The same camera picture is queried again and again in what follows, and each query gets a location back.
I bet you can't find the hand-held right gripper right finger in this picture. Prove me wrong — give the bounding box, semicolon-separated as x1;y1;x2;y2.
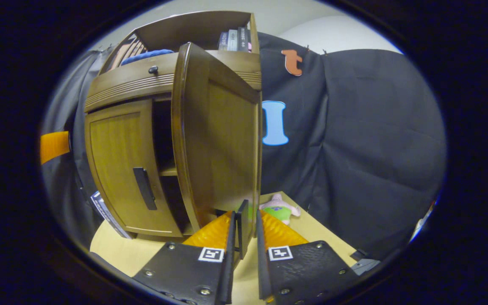
255;209;360;305

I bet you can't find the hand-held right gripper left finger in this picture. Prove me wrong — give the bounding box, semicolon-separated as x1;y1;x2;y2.
132;211;238;305

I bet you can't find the black door handle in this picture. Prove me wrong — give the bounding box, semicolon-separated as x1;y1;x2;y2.
236;199;250;260
133;167;158;211

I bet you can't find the wooden cabinet door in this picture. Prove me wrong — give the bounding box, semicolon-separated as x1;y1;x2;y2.
171;42;263;248
84;100;184;238

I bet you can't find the wooden double-door shoe cabinet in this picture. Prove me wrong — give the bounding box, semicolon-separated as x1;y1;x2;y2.
83;11;263;244

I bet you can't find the wooden cabinet drawer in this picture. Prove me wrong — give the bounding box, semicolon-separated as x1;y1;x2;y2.
84;50;262;113

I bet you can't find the pink green plush toy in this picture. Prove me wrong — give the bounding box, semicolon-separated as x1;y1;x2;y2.
259;193;302;225

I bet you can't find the white blue printed box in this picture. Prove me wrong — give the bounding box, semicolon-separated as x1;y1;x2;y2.
90;191;132;240

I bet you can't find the grey object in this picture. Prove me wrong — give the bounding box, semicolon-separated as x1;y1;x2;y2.
350;249;381;276

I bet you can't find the blue folded towel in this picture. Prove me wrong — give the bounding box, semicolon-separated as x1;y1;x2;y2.
120;49;175;66

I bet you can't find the black backdrop cloth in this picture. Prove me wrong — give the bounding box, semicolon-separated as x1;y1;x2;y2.
41;32;447;261

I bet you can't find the black spine book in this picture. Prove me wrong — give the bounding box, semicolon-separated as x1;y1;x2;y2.
237;26;251;52

